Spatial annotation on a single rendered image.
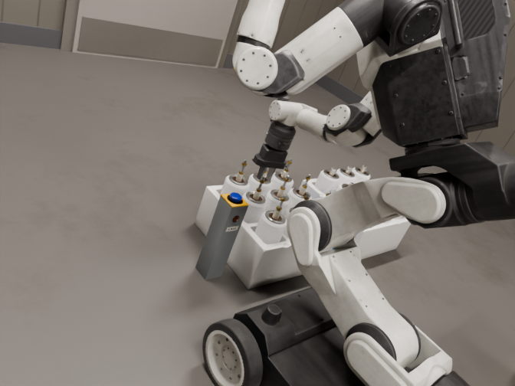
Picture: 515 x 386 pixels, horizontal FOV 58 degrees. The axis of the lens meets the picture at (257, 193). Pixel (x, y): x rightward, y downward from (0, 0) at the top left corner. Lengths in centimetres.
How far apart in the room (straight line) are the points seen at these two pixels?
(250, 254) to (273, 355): 47
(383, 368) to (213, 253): 68
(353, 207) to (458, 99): 36
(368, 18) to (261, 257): 92
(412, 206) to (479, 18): 39
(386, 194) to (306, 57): 37
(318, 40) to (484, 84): 34
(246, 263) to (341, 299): 49
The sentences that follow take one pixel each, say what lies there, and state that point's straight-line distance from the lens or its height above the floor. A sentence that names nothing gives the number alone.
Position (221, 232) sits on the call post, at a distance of 151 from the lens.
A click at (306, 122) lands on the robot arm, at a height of 62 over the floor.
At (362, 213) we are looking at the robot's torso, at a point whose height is 57.
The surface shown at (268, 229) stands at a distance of 158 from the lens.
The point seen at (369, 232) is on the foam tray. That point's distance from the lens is 199.
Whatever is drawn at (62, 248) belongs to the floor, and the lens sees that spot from 163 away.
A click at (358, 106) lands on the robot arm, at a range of 130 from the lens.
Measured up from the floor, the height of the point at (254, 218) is 19.
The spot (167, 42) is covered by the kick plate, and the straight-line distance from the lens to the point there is 366.
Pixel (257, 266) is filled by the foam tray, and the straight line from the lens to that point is 160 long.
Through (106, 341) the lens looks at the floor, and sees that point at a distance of 138.
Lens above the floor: 105
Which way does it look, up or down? 28 degrees down
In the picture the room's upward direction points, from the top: 21 degrees clockwise
